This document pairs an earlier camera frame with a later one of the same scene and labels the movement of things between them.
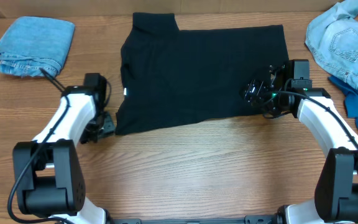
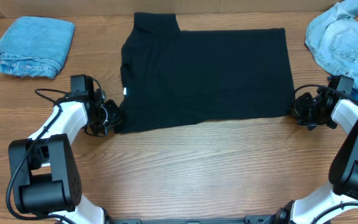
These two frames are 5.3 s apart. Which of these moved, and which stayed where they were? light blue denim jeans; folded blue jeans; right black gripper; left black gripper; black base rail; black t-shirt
Moved: left black gripper; right black gripper
Stayed: light blue denim jeans; folded blue jeans; black t-shirt; black base rail
